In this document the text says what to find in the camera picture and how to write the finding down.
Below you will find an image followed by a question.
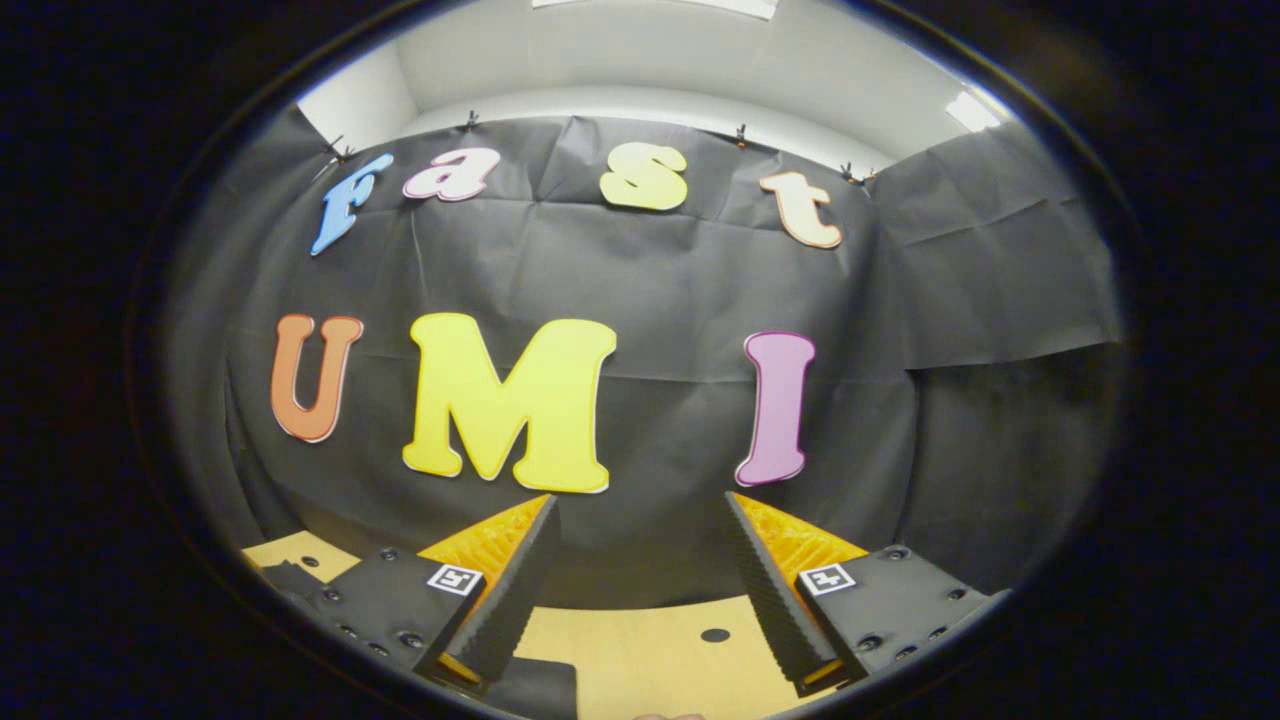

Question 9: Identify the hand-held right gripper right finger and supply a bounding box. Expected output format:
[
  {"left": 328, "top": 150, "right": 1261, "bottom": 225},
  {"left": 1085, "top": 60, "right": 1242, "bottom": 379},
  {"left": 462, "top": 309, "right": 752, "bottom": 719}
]
[{"left": 720, "top": 490, "right": 1011, "bottom": 700}]

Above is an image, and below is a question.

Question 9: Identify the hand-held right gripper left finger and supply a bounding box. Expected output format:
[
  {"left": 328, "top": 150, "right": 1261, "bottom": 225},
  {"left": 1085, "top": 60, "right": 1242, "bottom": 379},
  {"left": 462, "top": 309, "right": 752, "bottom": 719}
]
[{"left": 301, "top": 493, "right": 560, "bottom": 696}]

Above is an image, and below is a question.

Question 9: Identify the black backdrop cloth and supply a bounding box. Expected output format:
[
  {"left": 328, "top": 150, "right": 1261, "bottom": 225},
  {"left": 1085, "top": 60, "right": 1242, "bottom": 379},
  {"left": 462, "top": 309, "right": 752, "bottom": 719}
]
[{"left": 160, "top": 105, "right": 1123, "bottom": 611}]

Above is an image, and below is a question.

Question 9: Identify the small ceiling light panel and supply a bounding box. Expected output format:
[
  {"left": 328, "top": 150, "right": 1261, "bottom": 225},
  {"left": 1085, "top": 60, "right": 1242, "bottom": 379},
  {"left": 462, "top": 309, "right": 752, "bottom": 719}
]
[{"left": 944, "top": 89, "right": 1002, "bottom": 134}]

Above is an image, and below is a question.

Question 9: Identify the large ceiling light panel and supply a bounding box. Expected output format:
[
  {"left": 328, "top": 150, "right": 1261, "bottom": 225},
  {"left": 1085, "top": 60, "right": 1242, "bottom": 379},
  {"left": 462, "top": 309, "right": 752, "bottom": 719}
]
[{"left": 530, "top": 0, "right": 780, "bottom": 22}]

